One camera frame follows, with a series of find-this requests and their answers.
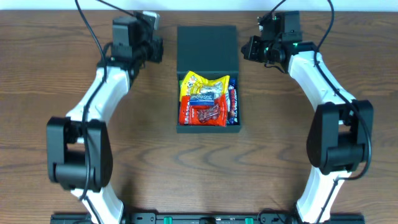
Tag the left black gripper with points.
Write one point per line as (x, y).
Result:
(157, 49)

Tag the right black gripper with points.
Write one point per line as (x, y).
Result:
(252, 48)

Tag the black gift box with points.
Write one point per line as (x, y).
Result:
(212, 52)

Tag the Haribo gummy worms bag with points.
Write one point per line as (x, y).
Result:
(180, 85)

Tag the yellow sunflower seeds bag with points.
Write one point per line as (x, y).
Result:
(194, 83)

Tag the blue Eclipse mints tin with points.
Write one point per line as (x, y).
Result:
(202, 99)

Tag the Cadbury Dairy Milk bar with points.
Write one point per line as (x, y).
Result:
(232, 105)

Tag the blue Oreo cookie pack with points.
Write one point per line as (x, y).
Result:
(235, 93)

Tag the red snack bag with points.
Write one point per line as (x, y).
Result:
(214, 115)

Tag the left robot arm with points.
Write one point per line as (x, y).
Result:
(79, 155)

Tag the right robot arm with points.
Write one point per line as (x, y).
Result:
(339, 144)

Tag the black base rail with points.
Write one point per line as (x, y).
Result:
(151, 218)

